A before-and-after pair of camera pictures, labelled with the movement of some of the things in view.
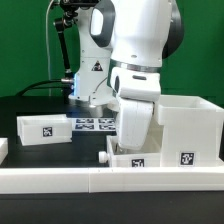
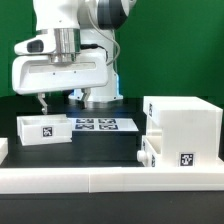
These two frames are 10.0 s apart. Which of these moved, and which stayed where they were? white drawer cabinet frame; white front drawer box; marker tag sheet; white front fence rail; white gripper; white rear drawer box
Moved: white front drawer box; white gripper
Stayed: white rear drawer box; white drawer cabinet frame; white front fence rail; marker tag sheet
